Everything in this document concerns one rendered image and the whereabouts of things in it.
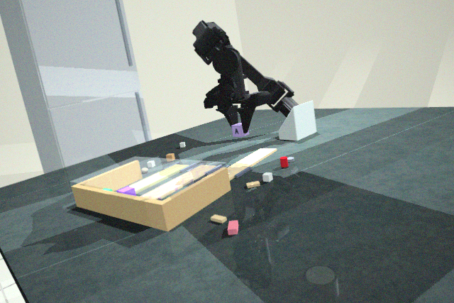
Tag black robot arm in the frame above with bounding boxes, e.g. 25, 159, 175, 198
192, 20, 298, 117

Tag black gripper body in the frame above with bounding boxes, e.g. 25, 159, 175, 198
204, 71, 272, 109

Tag purple letter block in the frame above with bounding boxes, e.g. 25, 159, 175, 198
231, 123, 249, 137

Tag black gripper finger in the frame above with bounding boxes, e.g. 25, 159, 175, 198
236, 106, 256, 133
216, 105, 238, 126

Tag pink block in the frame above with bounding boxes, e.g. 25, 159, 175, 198
228, 221, 238, 235

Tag tan box with clear lid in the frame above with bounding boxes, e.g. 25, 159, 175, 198
70, 156, 231, 231

